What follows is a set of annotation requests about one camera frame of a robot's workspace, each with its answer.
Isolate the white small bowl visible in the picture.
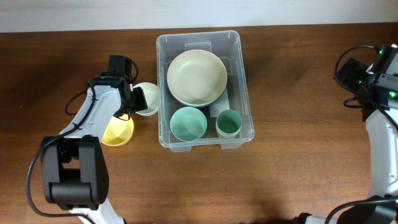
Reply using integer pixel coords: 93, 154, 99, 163
132, 82, 159, 116

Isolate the yellow small bowl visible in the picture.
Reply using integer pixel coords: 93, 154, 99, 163
101, 114, 134, 146

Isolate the green small bowl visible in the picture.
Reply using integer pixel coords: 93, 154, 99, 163
170, 106, 208, 142

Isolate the beige bowl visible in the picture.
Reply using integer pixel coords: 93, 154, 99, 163
167, 49, 228, 95

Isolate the green plastic cup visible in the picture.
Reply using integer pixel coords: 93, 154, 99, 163
216, 110, 243, 127

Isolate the grey plastic cup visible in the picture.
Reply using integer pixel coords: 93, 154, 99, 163
216, 123, 241, 139

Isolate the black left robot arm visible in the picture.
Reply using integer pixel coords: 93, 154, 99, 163
36, 77, 147, 223

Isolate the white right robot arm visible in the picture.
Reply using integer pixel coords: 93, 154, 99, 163
294, 44, 397, 224

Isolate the clear plastic storage bin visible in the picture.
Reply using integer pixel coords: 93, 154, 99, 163
156, 30, 255, 152

